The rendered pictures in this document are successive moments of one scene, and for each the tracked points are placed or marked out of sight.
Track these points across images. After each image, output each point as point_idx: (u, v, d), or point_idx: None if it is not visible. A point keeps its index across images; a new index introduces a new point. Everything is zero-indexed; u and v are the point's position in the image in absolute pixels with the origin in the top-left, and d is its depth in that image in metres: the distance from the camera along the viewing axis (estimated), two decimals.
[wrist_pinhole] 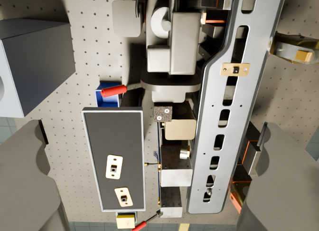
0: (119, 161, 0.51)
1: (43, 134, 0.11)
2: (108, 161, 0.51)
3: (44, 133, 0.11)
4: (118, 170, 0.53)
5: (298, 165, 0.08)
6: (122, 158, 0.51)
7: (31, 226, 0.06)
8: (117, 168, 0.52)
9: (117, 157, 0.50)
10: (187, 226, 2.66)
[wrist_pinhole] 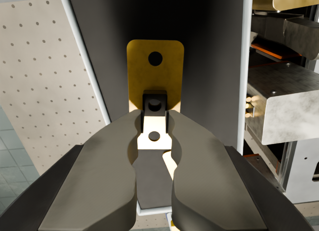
0: (175, 64, 0.13)
1: (141, 123, 0.12)
2: (132, 73, 0.13)
3: (142, 123, 0.12)
4: None
5: (201, 141, 0.09)
6: (182, 46, 0.13)
7: (106, 206, 0.06)
8: (166, 101, 0.14)
9: (165, 43, 0.13)
10: None
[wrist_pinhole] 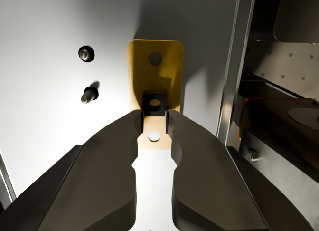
0: (175, 64, 0.13)
1: (141, 123, 0.12)
2: (132, 73, 0.13)
3: (142, 123, 0.12)
4: None
5: (201, 141, 0.09)
6: (182, 46, 0.13)
7: (106, 206, 0.06)
8: (166, 101, 0.14)
9: (165, 43, 0.13)
10: None
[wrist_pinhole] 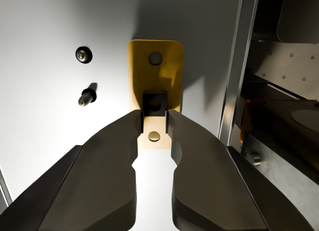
0: (175, 64, 0.13)
1: (141, 123, 0.12)
2: (132, 73, 0.13)
3: (142, 123, 0.12)
4: None
5: (201, 141, 0.09)
6: (182, 46, 0.13)
7: (106, 206, 0.06)
8: (166, 101, 0.14)
9: (165, 43, 0.13)
10: None
